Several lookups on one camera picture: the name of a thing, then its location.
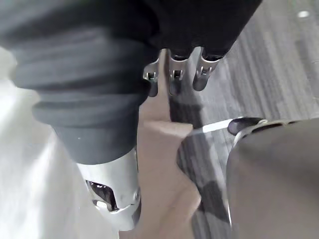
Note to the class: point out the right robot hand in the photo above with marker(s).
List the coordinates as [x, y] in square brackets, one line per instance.
[82, 62]

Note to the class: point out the white bed sheet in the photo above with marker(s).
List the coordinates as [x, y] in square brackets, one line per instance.
[30, 174]

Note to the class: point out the dark right robot foot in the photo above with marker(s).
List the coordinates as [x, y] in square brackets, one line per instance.
[239, 126]

